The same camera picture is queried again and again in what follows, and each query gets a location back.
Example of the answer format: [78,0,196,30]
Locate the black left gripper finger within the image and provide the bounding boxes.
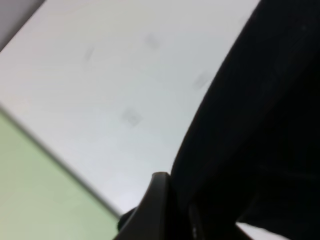
[116,171,196,240]

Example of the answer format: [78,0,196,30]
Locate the black short sleeve t-shirt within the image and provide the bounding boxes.
[171,0,320,240]

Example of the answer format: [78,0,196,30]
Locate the light green plastic tray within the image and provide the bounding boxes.
[0,111,118,240]

